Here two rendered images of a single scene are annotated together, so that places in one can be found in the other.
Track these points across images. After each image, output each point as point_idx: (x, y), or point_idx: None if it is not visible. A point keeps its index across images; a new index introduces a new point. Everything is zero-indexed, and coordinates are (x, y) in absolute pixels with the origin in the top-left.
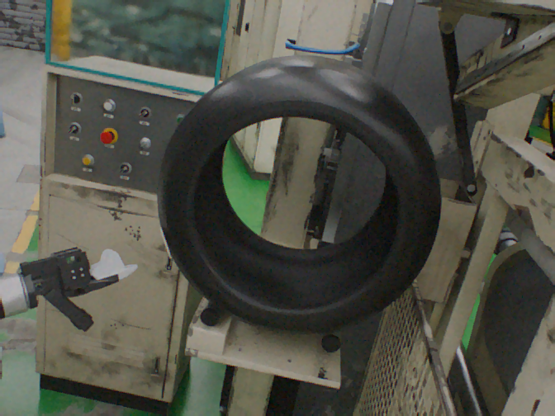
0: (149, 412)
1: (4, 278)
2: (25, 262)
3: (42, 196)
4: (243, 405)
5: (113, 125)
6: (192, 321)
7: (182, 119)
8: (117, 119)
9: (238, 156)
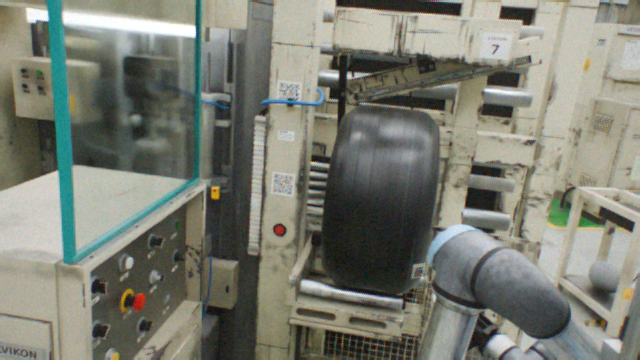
0: None
1: (506, 341)
2: (488, 329)
3: None
4: None
5: (128, 283)
6: (395, 319)
7: (417, 182)
8: (131, 272)
9: None
